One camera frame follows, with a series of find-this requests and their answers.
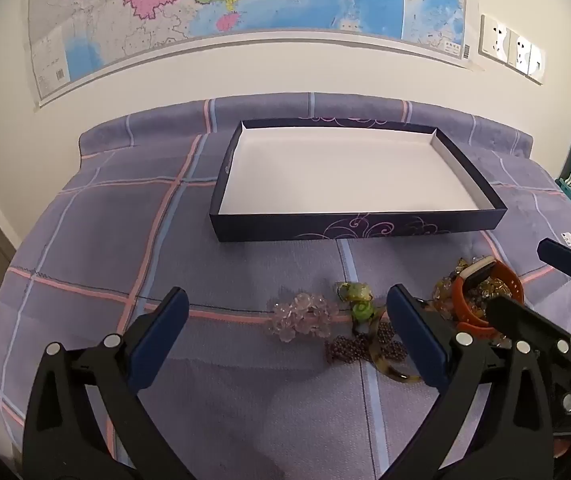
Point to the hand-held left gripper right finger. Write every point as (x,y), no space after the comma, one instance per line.
(418,342)

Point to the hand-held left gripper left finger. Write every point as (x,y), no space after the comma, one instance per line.
(160,342)

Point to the tortoiseshell bangle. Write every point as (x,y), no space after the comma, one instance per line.
(390,372)

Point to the orange smart watch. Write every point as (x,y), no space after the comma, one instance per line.
(465,310)

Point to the dark blue cardboard box tray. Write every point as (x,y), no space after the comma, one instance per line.
(345,175)

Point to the white blanket tag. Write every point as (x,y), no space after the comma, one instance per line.
(569,237)

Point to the purple plaid bed blanket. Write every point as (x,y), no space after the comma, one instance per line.
(90,240)

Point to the white wall socket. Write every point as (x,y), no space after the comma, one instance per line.
(537,62)
(495,37)
(519,51)

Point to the colourful wall map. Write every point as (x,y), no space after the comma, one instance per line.
(245,5)

